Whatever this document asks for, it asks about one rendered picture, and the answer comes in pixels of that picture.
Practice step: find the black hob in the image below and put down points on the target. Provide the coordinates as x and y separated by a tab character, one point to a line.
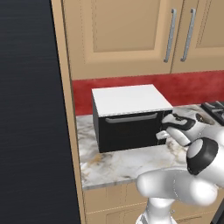
215	109

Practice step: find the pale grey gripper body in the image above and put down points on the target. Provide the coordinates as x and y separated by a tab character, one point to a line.
162	135

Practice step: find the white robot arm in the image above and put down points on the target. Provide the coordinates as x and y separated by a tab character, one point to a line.
175	185

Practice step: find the narrow tan cupboard door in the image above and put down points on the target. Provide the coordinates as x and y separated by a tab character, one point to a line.
208	32

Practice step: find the black fridge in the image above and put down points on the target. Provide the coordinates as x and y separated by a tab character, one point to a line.
32	116

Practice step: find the tan drawer front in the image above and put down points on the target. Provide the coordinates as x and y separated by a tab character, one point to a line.
110	198

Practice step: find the tan tall side panel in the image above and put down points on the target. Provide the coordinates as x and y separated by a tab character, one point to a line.
68	116

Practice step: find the tan lower cupboard door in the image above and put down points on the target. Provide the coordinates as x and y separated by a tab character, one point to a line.
122	216

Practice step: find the black and white toaster oven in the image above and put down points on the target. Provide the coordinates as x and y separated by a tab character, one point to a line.
131	100

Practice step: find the wide tan cupboard door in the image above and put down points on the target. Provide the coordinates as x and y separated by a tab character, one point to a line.
122	32

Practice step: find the black toaster oven door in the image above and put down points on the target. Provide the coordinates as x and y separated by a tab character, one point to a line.
128	135

